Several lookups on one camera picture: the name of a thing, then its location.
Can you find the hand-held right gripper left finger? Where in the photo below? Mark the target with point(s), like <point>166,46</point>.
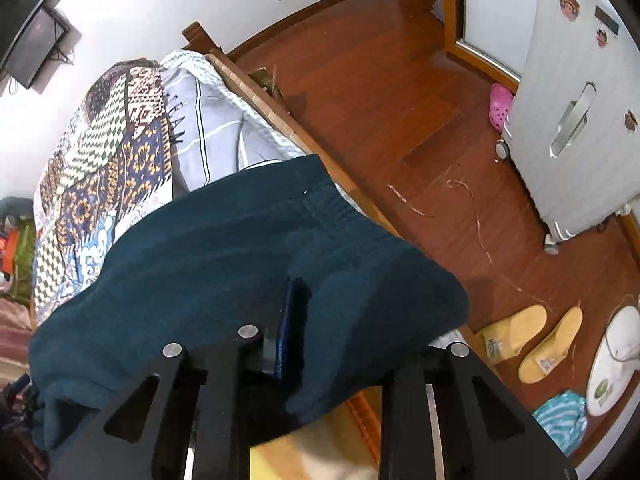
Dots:
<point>286,330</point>

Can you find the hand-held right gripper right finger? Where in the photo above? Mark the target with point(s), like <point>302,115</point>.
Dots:
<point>405,425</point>

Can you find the dark teal pants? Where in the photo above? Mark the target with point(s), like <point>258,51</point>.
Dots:
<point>225,260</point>

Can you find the yellow floral quilt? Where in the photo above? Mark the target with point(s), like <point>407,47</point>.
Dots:
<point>310,455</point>

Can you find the yellow slipper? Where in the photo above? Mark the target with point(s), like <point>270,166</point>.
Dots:
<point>552,345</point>
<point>515,332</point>

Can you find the teal striped cloth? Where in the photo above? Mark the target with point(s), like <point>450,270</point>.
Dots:
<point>560,422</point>

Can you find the thin straw strip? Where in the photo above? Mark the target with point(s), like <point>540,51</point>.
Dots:
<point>410,202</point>
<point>475,210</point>

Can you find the grey striped bed sheet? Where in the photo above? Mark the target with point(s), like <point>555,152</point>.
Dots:
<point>220,125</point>

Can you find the white fan base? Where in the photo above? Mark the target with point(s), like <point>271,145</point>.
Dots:
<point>615,360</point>

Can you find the brown cardboard piece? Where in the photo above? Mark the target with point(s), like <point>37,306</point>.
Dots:
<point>270,85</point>

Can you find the patchwork printed blanket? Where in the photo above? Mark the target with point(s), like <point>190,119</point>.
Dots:
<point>100,160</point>

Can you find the green fabric bin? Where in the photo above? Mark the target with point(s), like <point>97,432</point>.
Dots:
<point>24,260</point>

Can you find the grey neck pillow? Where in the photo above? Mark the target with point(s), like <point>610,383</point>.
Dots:
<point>15,207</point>

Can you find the pink clog shoe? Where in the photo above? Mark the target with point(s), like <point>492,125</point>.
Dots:
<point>500,105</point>

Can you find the white hard suitcase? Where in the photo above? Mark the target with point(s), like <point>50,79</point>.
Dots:
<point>575,110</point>

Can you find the wooden wardrobe with white door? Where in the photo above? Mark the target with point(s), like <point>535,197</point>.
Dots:
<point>492,10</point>

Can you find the wooden bed frame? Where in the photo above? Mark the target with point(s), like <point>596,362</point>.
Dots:
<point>280,110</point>

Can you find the small black wall monitor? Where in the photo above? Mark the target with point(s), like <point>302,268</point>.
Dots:
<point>37,45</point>

